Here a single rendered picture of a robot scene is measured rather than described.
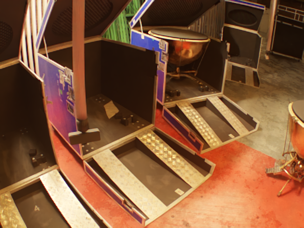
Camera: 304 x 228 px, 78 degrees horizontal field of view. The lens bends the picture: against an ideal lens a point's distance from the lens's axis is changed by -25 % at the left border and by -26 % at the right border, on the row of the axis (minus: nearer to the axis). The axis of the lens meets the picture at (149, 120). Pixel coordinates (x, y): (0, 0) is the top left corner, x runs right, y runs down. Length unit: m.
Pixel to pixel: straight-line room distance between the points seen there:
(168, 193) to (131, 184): 0.32
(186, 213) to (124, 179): 0.59
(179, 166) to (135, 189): 0.49
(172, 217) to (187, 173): 0.51
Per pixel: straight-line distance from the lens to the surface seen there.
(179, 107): 2.94
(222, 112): 3.13
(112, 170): 2.03
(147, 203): 1.89
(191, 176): 2.16
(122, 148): 2.32
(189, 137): 2.57
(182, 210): 1.93
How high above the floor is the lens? 1.53
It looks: 31 degrees down
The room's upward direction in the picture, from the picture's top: 3 degrees clockwise
